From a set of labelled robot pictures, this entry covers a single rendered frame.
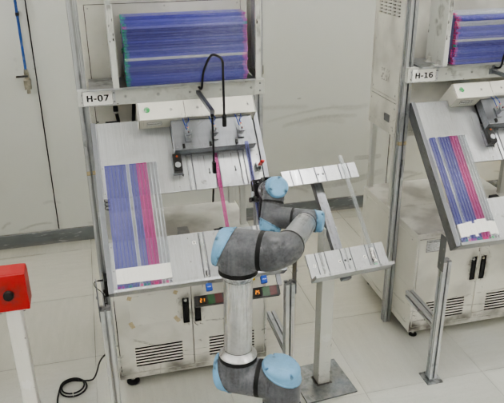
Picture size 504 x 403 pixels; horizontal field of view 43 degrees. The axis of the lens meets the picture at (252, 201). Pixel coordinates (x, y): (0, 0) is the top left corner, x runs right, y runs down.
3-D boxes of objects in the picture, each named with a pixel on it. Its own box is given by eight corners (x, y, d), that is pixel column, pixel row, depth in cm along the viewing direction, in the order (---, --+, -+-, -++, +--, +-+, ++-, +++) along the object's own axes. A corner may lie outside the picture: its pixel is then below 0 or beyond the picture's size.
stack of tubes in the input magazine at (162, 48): (249, 78, 266) (248, 12, 255) (126, 86, 255) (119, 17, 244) (242, 72, 277) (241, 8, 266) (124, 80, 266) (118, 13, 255)
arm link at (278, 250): (299, 241, 170) (326, 202, 216) (260, 237, 173) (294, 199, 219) (297, 281, 173) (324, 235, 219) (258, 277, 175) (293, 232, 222)
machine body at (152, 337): (266, 366, 310) (266, 255, 285) (121, 391, 295) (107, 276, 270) (237, 297, 368) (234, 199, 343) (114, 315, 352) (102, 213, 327)
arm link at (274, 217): (288, 233, 212) (291, 201, 213) (255, 230, 215) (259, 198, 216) (292, 235, 220) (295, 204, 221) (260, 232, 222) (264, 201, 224)
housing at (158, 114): (250, 125, 279) (256, 111, 266) (138, 135, 268) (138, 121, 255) (247, 109, 282) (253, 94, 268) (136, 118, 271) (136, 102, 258)
